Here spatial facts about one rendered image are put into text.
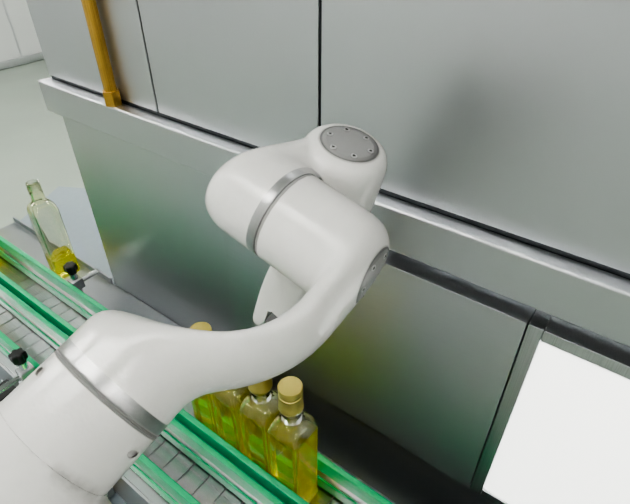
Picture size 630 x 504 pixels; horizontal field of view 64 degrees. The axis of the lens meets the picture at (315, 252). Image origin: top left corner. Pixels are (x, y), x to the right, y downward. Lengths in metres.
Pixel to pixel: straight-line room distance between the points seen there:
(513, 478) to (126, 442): 0.57
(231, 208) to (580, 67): 0.31
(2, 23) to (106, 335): 6.55
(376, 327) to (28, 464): 0.49
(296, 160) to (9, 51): 6.54
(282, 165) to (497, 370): 0.39
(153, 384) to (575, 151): 0.40
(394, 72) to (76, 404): 0.42
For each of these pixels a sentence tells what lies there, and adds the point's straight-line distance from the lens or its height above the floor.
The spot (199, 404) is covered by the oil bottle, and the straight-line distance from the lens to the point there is 0.88.
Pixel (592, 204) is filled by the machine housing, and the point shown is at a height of 1.46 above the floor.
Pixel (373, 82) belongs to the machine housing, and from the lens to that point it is 0.57.
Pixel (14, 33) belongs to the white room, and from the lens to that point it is 6.88.
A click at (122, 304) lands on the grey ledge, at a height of 0.88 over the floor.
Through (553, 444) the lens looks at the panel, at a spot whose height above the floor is 1.16.
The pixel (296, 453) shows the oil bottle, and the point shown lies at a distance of 0.75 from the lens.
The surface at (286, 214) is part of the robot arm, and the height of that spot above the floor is 1.52.
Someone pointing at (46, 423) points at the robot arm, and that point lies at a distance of 0.32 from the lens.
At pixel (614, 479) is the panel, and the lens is 0.71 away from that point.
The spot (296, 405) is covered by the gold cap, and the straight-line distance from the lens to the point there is 0.70.
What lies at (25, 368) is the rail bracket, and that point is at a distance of 1.09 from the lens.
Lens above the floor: 1.70
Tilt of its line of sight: 37 degrees down
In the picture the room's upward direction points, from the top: straight up
